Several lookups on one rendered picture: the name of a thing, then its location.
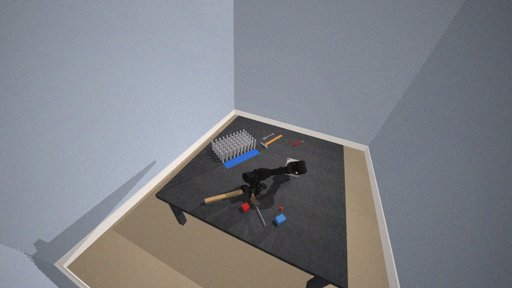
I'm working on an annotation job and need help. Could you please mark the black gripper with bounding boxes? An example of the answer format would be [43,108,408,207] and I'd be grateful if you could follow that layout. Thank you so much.
[241,179,267,198]

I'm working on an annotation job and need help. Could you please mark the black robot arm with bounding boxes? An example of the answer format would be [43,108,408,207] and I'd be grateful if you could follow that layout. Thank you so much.
[242,160,307,185]

